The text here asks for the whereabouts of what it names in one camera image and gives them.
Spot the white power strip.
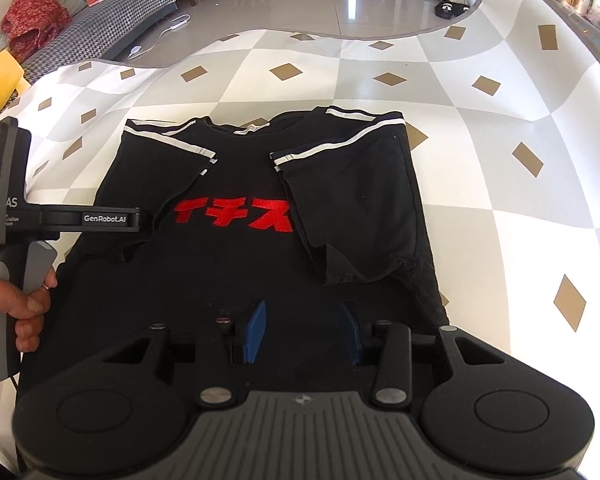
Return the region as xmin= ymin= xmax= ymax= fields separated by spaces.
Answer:
xmin=127 ymin=14 xmax=191 ymax=58

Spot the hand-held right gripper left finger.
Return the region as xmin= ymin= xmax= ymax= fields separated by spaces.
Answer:
xmin=102 ymin=300 xmax=270 ymax=409

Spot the checkered table cover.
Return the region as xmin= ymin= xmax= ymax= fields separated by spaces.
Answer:
xmin=0 ymin=0 xmax=600 ymax=480

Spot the houndstooth sofa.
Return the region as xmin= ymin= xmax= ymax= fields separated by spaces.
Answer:
xmin=20 ymin=0 xmax=181 ymax=78

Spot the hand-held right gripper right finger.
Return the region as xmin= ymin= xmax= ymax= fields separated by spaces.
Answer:
xmin=341 ymin=301 xmax=506 ymax=408

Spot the black t-shirt red lettering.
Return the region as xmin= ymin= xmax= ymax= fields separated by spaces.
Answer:
xmin=17 ymin=105 xmax=451 ymax=411

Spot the red patterned cloth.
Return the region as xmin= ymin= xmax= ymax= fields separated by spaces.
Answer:
xmin=0 ymin=0 xmax=73 ymax=51

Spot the person's left hand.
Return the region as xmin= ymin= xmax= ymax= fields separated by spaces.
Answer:
xmin=0 ymin=266 xmax=59 ymax=355

